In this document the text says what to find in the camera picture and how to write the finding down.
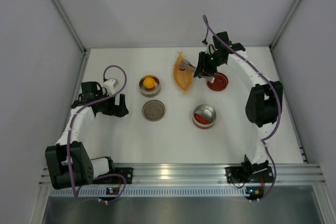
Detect grey slotted cable duct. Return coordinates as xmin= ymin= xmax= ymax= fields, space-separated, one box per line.
xmin=49 ymin=185 xmax=266 ymax=198

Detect orange round food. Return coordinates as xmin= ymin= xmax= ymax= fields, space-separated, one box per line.
xmin=143 ymin=77 xmax=156 ymax=90

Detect brown steel lunch container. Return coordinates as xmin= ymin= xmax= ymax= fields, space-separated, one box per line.
xmin=139 ymin=75 xmax=161 ymax=97

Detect woven bamboo boat basket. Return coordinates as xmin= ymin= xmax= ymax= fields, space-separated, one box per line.
xmin=173 ymin=51 xmax=194 ymax=94

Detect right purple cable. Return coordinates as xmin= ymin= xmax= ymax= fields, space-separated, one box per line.
xmin=201 ymin=14 xmax=283 ymax=204

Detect right aluminium frame post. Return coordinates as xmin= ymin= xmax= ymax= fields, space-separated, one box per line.
xmin=269 ymin=0 xmax=303 ymax=53

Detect steel kitchen tongs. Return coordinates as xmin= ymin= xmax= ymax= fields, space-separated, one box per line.
xmin=178 ymin=60 xmax=215 ymax=83

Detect red round lid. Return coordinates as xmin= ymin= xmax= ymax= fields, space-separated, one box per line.
xmin=206 ymin=72 xmax=229 ymax=92

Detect red sausage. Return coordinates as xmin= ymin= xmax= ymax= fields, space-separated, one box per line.
xmin=194 ymin=113 xmax=211 ymax=124

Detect brown round lid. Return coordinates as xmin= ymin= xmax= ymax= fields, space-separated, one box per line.
xmin=142 ymin=100 xmax=165 ymax=122

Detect aluminium frame post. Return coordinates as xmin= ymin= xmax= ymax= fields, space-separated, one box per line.
xmin=269 ymin=0 xmax=303 ymax=53
xmin=35 ymin=0 xmax=88 ymax=54

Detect aluminium mounting rail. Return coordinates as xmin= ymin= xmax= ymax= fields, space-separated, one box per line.
xmin=39 ymin=163 xmax=325 ymax=184

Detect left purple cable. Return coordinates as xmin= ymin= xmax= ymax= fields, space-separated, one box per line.
xmin=67 ymin=65 xmax=128 ymax=198

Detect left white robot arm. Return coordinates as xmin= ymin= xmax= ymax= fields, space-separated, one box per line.
xmin=45 ymin=79 xmax=129 ymax=189

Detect purple cable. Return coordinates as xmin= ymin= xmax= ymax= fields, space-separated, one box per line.
xmin=201 ymin=14 xmax=283 ymax=204
xmin=67 ymin=65 xmax=128 ymax=198

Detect left aluminium frame post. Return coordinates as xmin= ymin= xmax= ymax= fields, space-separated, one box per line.
xmin=35 ymin=0 xmax=88 ymax=54

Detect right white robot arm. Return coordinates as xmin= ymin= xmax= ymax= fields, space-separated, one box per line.
xmin=193 ymin=31 xmax=283 ymax=183

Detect red steel lunch container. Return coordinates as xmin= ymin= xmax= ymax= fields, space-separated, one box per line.
xmin=192 ymin=104 xmax=217 ymax=129

